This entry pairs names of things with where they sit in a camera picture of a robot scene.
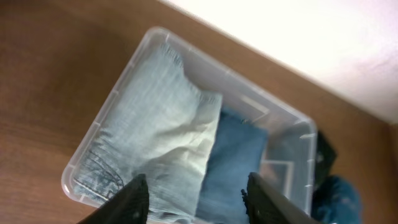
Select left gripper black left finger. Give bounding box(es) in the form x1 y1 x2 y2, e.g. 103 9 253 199
78 174 149 224

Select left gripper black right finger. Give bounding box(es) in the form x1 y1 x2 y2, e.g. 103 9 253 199
241 172 319 224

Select dark blue jeans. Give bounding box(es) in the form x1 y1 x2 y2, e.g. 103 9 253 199
196 107 268 224

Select blue taped garment bundle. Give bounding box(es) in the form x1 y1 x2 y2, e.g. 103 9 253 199
311 175 363 224

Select black garment bundle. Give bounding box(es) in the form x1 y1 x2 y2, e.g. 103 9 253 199
314 131 338 189

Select light blue jeans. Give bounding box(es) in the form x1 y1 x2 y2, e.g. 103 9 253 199
73 44 223 223

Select clear plastic storage container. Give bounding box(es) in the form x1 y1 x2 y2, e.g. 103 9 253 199
61 27 317 214

